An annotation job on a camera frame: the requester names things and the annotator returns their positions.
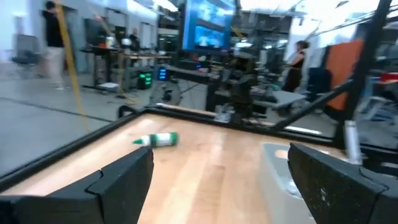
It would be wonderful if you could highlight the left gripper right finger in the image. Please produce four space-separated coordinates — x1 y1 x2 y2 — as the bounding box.
287 142 398 224

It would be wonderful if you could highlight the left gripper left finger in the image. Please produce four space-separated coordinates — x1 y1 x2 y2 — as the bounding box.
46 146 155 224

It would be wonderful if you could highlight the green food coloring bottle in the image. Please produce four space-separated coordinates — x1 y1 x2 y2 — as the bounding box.
132 131 180 148

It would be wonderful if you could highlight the grey plastic bin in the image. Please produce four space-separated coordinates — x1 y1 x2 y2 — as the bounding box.
259 142 317 224

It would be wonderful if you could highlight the silver aluminium bar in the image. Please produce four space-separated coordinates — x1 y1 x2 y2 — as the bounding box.
344 120 363 166

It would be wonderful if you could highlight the black round fan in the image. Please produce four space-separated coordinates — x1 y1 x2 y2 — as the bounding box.
149 79 183 107

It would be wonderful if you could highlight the computer with green lights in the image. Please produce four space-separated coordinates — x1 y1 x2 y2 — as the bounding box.
136 70 153 91

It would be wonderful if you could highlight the dark grey desk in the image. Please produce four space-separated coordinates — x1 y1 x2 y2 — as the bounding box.
214 89 307 110

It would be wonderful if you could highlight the orange panel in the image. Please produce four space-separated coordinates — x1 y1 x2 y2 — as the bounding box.
323 39 365 112

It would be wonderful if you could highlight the person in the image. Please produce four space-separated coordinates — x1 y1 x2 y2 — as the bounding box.
42 0 68 91
281 39 311 93
129 27 141 52

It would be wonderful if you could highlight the grey office chair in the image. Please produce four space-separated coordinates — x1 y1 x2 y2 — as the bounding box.
12 34 41 68

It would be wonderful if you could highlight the large blue display screen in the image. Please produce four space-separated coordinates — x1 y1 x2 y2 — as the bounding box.
182 0 236 52

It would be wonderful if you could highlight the yellow cable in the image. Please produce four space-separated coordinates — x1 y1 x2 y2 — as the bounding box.
54 0 91 133

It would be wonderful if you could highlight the black aluminium table frame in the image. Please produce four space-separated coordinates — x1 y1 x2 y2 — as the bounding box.
0 0 398 194

